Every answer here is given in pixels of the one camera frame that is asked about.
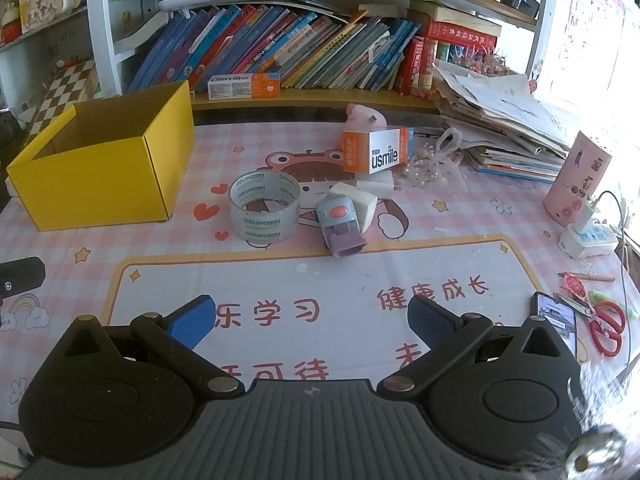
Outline white sponge block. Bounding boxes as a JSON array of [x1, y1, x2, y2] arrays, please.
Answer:
[[329, 182, 378, 233]]

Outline clear tape roll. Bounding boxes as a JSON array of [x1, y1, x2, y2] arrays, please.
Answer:
[[228, 169, 302, 246]]

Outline grey blue stamp toy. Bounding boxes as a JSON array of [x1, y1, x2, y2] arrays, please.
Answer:
[[316, 194, 367, 258]]

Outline white power adapter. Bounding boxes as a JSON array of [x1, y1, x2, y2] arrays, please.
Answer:
[[356, 170, 395, 200]]

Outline pearl bead bag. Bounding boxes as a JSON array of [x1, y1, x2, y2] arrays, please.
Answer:
[[394, 127, 468, 192]]

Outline orange white usmile box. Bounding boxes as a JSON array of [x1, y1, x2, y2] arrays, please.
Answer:
[[342, 128, 413, 174]]

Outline black smartphone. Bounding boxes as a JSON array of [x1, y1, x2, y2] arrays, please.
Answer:
[[530, 292, 577, 356]]

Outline yellow cardboard box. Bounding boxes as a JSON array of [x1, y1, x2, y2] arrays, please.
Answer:
[[8, 82, 194, 231]]

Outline red scissors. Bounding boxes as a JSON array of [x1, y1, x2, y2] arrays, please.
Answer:
[[561, 273, 627, 358]]

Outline pink cartoon desk mat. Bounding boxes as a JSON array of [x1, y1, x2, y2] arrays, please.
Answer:
[[1, 122, 639, 422]]

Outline white power strip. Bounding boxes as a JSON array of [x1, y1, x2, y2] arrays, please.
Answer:
[[558, 195, 618, 260]]

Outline wooden chessboard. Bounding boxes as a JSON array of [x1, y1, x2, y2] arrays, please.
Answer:
[[24, 60, 100, 145]]

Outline pink cylinder container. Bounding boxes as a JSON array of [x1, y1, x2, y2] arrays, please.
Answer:
[[542, 131, 612, 226]]

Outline stack of papers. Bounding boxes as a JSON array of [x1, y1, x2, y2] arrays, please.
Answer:
[[433, 61, 572, 183]]

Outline pink plush pig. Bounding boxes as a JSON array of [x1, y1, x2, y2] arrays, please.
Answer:
[[343, 103, 387, 132]]

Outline toothpaste box on shelf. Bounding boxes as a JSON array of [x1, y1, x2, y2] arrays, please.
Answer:
[[207, 73, 281, 101]]

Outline red dictionary books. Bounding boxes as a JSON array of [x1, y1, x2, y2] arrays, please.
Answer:
[[406, 0, 502, 92]]

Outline row of leaning books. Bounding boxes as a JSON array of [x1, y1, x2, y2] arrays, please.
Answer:
[[126, 1, 422, 100]]

